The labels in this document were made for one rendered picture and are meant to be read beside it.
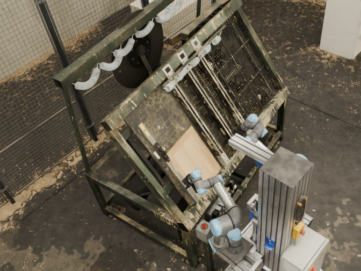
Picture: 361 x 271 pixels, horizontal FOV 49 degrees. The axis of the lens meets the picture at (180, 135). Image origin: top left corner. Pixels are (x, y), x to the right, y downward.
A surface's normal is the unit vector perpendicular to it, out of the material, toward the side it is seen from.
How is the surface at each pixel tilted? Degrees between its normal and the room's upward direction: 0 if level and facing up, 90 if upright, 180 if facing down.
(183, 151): 57
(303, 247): 0
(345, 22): 90
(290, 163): 0
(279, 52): 0
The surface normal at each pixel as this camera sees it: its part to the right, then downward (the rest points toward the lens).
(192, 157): 0.62, -0.09
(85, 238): -0.12, -0.69
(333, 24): -0.68, 0.58
